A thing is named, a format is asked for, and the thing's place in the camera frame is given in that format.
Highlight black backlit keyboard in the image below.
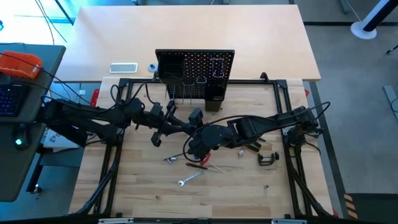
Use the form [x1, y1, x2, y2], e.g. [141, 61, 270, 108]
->
[0, 83, 31, 118]

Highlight white rectangular device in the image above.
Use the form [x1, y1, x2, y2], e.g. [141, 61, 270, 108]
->
[109, 62, 139, 75]

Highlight dark grey side desk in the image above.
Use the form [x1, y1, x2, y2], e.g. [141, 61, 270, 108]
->
[0, 42, 67, 203]

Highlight white floor stand base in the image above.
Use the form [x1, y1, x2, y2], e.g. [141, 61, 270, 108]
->
[350, 0, 398, 40]

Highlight silver double-prong peg hook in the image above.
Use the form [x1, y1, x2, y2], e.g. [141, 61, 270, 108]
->
[182, 81, 195, 105]

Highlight black computer mouse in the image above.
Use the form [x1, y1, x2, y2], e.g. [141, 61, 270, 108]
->
[11, 123, 32, 151]

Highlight black aluminium table frame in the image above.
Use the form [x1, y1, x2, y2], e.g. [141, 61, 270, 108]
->
[67, 72, 335, 220]

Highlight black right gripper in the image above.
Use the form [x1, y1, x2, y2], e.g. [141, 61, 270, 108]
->
[186, 107, 208, 162]

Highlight black perforated pegboard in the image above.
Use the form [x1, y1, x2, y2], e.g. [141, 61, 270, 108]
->
[155, 49, 236, 103]

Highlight orange plastic case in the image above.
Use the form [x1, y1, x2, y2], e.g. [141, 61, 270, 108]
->
[0, 50, 44, 80]

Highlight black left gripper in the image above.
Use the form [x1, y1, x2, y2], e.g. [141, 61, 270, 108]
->
[150, 100, 195, 147]

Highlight light wooden desk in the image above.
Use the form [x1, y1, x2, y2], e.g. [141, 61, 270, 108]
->
[55, 4, 322, 82]

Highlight white printed box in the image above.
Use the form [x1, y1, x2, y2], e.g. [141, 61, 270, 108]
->
[42, 129, 90, 150]

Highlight red table clamp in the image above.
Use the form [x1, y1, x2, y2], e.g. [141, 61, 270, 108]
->
[90, 88, 101, 108]

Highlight black pegboard cup holder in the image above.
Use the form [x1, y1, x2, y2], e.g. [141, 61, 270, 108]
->
[204, 92, 225, 112]

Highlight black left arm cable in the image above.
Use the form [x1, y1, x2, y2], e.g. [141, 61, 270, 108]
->
[110, 81, 162, 108]

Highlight silver metal bracket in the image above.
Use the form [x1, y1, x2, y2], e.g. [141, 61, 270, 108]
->
[271, 218, 308, 224]
[98, 217, 135, 224]

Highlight silver combination wrench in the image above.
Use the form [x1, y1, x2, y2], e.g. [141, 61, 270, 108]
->
[177, 169, 206, 187]

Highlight black C-clamp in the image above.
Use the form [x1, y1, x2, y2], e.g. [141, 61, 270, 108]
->
[257, 151, 280, 167]

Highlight large wire loop hook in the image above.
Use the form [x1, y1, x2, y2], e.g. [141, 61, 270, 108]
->
[211, 57, 226, 78]

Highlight black-handled pliers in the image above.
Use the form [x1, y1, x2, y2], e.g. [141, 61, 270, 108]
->
[244, 136, 267, 153]

